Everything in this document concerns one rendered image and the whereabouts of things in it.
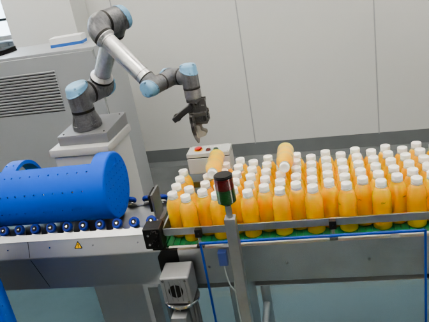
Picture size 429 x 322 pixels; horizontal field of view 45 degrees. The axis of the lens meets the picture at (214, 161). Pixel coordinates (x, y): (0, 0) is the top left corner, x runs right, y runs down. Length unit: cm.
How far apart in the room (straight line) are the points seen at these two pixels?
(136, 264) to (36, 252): 45
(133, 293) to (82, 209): 93
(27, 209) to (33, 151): 201
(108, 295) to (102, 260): 78
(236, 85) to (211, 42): 46
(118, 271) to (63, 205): 39
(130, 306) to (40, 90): 180
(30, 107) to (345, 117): 272
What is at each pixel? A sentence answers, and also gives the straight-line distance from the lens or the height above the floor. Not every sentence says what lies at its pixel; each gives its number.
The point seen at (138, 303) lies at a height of 19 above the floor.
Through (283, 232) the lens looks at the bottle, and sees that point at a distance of 198.
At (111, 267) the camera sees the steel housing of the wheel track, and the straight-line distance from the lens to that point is 231.
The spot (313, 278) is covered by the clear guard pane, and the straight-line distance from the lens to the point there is 198.
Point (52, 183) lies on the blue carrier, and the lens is 219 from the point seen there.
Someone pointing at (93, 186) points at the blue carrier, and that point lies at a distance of 211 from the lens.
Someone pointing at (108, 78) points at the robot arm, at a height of 142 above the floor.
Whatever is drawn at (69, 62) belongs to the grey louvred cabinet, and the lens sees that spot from 385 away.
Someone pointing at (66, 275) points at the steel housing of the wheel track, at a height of 71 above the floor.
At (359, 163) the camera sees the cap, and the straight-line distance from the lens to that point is 207.
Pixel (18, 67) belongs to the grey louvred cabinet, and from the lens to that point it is 406.
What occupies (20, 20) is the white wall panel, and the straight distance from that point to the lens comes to 511.
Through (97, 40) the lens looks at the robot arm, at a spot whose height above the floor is 165.
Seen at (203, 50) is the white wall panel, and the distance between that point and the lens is 483.
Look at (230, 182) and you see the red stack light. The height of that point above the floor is 124.
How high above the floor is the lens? 194
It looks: 22 degrees down
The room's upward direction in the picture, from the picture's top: 10 degrees counter-clockwise
